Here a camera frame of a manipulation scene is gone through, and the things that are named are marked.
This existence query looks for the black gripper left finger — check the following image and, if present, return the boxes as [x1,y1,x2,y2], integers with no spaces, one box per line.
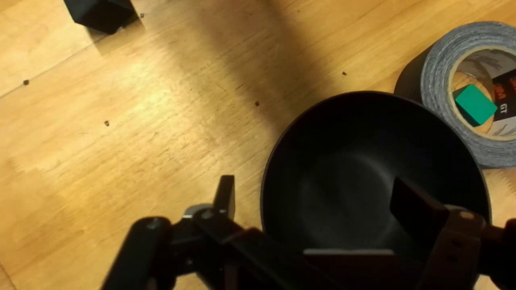
[102,173,336,290]

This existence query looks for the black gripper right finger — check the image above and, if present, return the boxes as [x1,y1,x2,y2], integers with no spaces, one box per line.
[389,175,516,290]

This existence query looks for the black bowl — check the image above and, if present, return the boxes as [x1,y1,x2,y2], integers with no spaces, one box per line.
[260,88,494,254]

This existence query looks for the small green block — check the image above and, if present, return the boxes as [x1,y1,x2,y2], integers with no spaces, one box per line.
[452,83,500,128]

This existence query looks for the black tape roll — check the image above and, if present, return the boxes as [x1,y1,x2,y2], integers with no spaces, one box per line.
[394,20,516,168]

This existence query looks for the black long-handled tool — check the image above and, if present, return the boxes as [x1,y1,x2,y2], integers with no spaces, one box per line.
[63,0,139,35]

